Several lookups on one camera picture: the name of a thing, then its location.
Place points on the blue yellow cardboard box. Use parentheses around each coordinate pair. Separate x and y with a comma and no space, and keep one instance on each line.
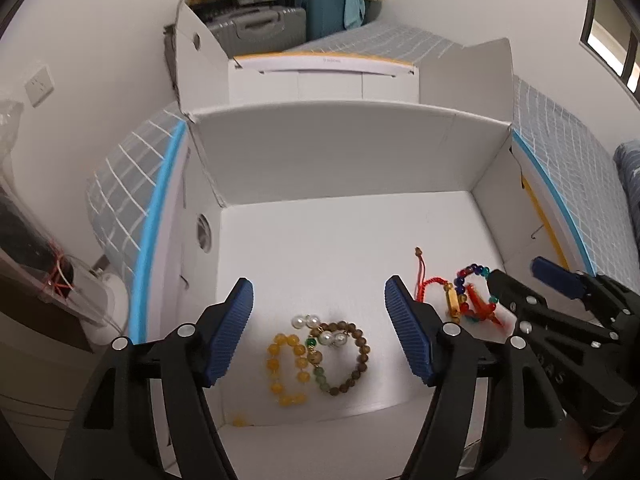
(312,175)

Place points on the grey hard suitcase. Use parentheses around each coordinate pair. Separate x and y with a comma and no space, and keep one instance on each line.
(262,29)

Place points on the person's right hand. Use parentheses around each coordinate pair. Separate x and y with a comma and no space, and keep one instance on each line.
(612,455)

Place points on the dark framed window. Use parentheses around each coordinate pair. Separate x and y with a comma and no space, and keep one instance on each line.
(609,35)

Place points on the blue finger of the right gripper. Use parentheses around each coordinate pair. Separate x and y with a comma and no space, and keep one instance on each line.
(569,284)
(530,309)

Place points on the folded blue grey duvet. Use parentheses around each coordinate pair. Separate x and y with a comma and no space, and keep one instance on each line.
(627,161)

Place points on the grey grid bed sheet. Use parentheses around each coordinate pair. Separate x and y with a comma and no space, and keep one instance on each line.
(582,171)

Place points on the teal suitcase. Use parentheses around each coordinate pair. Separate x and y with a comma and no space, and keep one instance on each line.
(327,17)

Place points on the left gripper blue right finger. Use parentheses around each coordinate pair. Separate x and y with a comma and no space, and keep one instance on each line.
(524,434)

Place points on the white wall socket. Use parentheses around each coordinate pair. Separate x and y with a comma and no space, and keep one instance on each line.
(39,86)

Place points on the white pearl earring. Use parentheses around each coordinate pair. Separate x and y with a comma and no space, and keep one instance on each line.
(325,334)

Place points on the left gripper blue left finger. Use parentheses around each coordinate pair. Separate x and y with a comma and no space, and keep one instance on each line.
(112,432)

